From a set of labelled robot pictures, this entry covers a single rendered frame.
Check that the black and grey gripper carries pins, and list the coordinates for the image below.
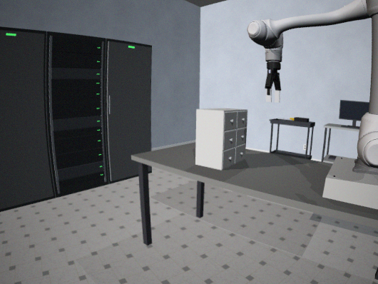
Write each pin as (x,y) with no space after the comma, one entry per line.
(273,66)

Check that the white drawer front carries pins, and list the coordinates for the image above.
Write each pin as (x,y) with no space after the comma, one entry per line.
(229,123)
(229,139)
(241,136)
(239,150)
(241,119)
(228,157)

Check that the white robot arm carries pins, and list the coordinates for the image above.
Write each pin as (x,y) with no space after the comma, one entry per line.
(268,33)

